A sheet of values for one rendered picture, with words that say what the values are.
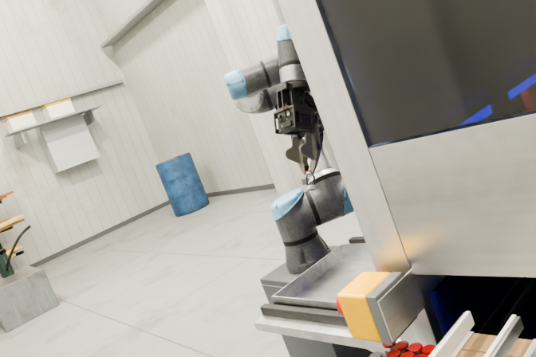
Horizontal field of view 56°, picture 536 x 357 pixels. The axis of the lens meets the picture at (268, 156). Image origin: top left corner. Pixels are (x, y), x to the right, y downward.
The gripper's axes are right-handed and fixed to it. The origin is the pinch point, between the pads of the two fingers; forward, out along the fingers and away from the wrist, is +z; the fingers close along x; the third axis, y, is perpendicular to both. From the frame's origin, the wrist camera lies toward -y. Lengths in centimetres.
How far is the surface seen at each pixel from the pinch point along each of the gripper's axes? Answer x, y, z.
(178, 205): -650, -343, -71
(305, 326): 6.5, 12.7, 33.6
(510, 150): 58, 27, 10
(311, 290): -2.6, 1.1, 27.9
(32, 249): -869, -175, -21
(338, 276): 0.4, -5.2, 25.4
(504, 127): 58, 28, 7
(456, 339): 46, 24, 31
